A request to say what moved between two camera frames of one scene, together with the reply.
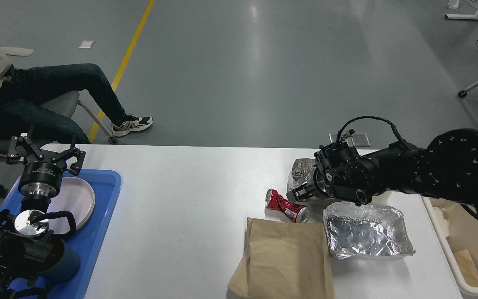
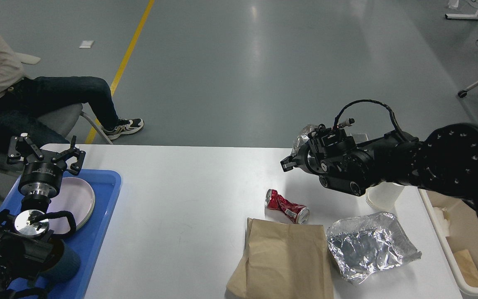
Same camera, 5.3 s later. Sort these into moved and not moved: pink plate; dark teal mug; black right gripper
Moved: black right gripper
Not moved: pink plate; dark teal mug
